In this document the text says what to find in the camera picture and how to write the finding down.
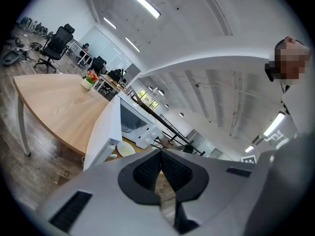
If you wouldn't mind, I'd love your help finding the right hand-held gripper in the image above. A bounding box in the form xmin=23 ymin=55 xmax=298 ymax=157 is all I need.
xmin=240 ymin=130 xmax=297 ymax=165

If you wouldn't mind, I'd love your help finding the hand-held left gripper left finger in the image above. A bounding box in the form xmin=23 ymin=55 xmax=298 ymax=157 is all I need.
xmin=118 ymin=153 xmax=162 ymax=205

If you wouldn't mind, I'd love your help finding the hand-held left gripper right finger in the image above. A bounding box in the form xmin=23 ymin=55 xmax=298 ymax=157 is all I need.
xmin=161 ymin=150 xmax=210 ymax=235

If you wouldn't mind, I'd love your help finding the white plate of food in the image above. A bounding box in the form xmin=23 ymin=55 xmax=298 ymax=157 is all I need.
xmin=116 ymin=141 xmax=136 ymax=158

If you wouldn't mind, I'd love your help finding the white microwave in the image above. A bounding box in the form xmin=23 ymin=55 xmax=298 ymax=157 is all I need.
xmin=83 ymin=92 xmax=163 ymax=172

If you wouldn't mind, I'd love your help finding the black metal railing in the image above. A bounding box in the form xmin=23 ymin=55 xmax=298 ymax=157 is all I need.
xmin=126 ymin=86 xmax=206 ymax=157

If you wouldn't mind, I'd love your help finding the person's white shirt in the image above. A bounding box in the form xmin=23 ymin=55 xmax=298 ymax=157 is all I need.
xmin=280 ymin=82 xmax=315 ymax=135

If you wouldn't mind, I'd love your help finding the window with green view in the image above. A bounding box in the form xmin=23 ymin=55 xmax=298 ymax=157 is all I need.
xmin=136 ymin=88 xmax=160 ymax=111

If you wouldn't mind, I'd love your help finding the person's head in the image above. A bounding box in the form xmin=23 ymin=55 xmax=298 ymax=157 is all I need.
xmin=274 ymin=36 xmax=313 ymax=86

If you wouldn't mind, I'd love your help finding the white pot of flowers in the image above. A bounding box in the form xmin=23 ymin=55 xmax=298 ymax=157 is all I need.
xmin=80 ymin=69 xmax=100 ymax=91

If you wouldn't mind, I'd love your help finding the wooden table with white legs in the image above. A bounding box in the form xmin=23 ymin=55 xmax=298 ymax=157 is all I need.
xmin=12 ymin=73 xmax=155 ymax=162

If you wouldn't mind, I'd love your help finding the white desk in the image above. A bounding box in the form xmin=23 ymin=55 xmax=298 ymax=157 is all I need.
xmin=68 ymin=39 xmax=92 ymax=66

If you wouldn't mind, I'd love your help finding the black high-back office chair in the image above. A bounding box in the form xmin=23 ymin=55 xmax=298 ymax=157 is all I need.
xmin=33 ymin=23 xmax=76 ymax=74

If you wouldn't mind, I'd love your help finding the grey shell on floor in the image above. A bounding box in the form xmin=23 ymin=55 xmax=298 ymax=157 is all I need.
xmin=1 ymin=48 xmax=24 ymax=66

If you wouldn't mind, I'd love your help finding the row of dark equipment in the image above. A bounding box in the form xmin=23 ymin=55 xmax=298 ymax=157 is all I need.
xmin=18 ymin=16 xmax=54 ymax=37

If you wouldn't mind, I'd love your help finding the black head-worn camera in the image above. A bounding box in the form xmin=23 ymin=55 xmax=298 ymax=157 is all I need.
xmin=264 ymin=62 xmax=276 ymax=83

